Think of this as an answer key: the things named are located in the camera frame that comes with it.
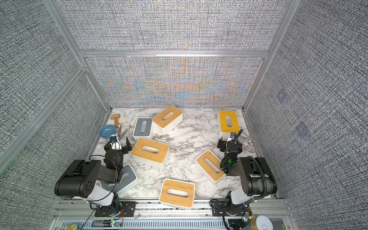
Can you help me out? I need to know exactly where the bamboo lid tissue box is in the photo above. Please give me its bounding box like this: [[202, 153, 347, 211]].
[[152, 105, 183, 135], [131, 138, 170, 169], [195, 150, 225, 185], [159, 179, 196, 209]]

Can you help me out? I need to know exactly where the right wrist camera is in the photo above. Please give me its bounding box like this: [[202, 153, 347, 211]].
[[228, 129, 243, 143]]

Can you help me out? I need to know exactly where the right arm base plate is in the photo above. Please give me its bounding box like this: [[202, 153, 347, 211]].
[[209, 199, 252, 217]]

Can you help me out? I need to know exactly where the grey lid tissue box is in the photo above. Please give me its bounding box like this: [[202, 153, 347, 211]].
[[96, 163, 140, 197], [133, 117, 153, 141]]

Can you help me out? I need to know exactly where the back grey lid tissue box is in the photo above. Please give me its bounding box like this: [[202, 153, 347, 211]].
[[133, 117, 153, 141]]

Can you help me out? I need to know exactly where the brass round object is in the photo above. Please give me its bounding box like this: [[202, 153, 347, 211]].
[[65, 223, 79, 230]]

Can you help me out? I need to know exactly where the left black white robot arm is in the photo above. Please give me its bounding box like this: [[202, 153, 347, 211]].
[[54, 136, 132, 217]]

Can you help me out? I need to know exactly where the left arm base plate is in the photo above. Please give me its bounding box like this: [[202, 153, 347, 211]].
[[94, 201, 137, 218]]

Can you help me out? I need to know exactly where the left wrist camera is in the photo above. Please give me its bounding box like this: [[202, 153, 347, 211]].
[[110, 136, 122, 150]]

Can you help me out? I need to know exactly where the blue bowl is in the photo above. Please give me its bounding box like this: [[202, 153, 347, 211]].
[[99, 124, 117, 139]]

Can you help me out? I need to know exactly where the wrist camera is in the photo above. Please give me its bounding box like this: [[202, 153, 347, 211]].
[[228, 129, 243, 143], [110, 136, 122, 150]]

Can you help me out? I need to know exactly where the front grey lid tissue box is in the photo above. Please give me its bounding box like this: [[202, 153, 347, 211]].
[[96, 163, 140, 197]]

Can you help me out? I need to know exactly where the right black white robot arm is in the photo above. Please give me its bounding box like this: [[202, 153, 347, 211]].
[[217, 130, 278, 216]]

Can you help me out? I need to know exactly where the white spatula metal handle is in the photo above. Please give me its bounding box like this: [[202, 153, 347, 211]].
[[118, 116, 138, 140]]

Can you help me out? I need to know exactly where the yellow lid tissue box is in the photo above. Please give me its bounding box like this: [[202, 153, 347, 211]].
[[218, 110, 240, 140]]

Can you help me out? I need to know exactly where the aluminium front rail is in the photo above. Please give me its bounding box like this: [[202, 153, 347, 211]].
[[48, 199, 297, 230]]

